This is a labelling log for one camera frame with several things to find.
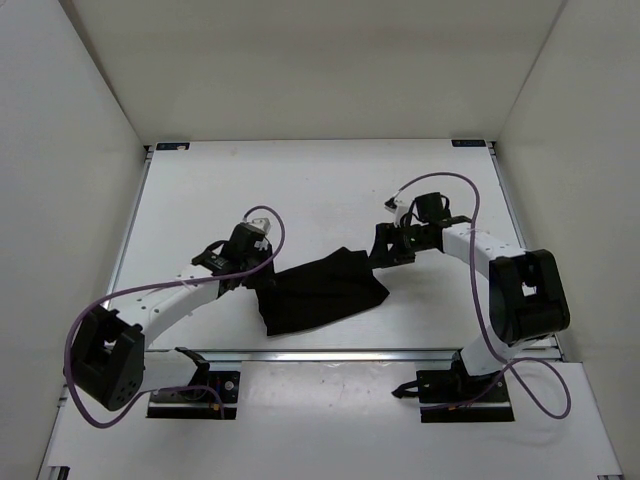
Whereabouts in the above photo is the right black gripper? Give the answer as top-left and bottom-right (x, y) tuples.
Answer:
(365, 223), (433, 271)

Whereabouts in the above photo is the black skirt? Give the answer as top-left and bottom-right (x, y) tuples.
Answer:
(255, 247), (389, 337)

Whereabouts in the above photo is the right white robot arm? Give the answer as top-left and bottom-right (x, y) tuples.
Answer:
(369, 192), (570, 401)

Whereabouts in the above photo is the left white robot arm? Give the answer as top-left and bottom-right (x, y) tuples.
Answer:
(70, 218), (273, 411)

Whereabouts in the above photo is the left blue label sticker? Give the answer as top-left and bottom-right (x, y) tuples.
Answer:
(155, 142), (190, 151)

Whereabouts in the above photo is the blue label sticker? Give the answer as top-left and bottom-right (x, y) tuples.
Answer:
(451, 139), (486, 148)
(155, 142), (190, 151)

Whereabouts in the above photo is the right blue label sticker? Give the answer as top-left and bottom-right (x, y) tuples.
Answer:
(451, 139), (486, 148)

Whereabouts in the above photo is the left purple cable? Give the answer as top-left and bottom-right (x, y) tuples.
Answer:
(63, 205), (286, 430)

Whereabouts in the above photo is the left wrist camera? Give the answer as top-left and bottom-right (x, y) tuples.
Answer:
(247, 217), (271, 236)

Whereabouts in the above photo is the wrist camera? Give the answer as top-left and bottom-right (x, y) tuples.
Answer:
(247, 217), (271, 236)
(384, 196), (410, 227)

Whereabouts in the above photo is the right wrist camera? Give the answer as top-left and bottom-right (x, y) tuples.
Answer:
(384, 196), (410, 227)

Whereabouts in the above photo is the aluminium rail front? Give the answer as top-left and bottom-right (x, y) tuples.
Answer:
(199, 349), (455, 363)

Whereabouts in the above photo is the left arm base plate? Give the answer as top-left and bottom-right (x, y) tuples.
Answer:
(146, 362), (241, 421)

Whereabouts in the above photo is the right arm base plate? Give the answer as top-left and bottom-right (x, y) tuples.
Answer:
(392, 359), (515, 424)

